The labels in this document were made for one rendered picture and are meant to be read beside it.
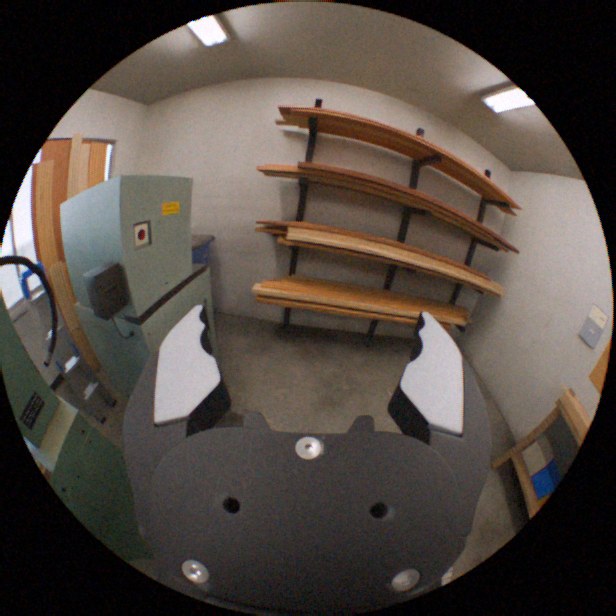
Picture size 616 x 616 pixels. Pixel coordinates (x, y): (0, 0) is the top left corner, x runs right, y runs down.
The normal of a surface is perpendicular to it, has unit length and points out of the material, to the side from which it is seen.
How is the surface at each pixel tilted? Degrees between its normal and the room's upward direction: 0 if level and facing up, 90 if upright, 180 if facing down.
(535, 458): 90
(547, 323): 90
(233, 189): 90
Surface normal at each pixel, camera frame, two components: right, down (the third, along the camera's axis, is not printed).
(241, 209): -0.04, 0.50
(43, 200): 1.00, 0.10
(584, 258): -0.99, -0.14
